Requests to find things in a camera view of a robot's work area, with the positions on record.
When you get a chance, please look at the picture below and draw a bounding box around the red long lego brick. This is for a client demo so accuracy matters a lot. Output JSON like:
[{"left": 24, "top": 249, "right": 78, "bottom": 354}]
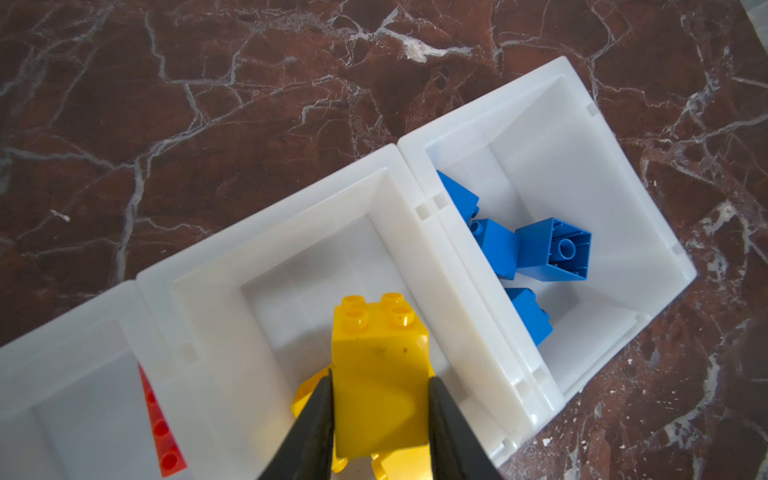
[{"left": 138, "top": 366, "right": 187, "bottom": 478}]

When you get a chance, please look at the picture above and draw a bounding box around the blue lego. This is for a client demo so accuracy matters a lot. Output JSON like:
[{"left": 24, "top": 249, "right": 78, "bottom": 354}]
[{"left": 515, "top": 218, "right": 592, "bottom": 282}]

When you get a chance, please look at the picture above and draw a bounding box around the white right plastic bin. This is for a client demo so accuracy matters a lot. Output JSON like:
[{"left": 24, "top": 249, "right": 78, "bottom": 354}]
[{"left": 397, "top": 55, "right": 698, "bottom": 415}]

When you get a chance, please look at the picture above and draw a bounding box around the white middle plastic bin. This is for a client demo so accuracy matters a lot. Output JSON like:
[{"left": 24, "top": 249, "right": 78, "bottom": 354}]
[{"left": 137, "top": 145, "right": 537, "bottom": 479}]

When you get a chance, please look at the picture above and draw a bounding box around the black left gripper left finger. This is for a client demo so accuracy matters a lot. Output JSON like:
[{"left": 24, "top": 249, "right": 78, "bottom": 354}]
[{"left": 259, "top": 374, "right": 334, "bottom": 480}]

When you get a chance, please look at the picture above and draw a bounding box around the yellow tall lego brick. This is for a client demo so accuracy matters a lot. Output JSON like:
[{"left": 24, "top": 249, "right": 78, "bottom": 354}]
[{"left": 331, "top": 292, "right": 434, "bottom": 459}]

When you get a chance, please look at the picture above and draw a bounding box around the white plastic bin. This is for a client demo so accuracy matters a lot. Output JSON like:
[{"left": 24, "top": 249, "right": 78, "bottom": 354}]
[
  {"left": 397, "top": 55, "right": 698, "bottom": 415},
  {"left": 1, "top": 281, "right": 198, "bottom": 479},
  {"left": 137, "top": 145, "right": 537, "bottom": 479}
]

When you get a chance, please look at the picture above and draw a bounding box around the white left plastic bin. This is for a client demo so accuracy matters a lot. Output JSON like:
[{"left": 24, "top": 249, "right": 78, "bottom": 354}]
[{"left": 1, "top": 281, "right": 198, "bottom": 479}]

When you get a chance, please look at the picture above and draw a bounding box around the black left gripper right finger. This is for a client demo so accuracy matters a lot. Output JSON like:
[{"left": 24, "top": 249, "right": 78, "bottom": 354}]
[{"left": 428, "top": 377, "right": 501, "bottom": 480}]

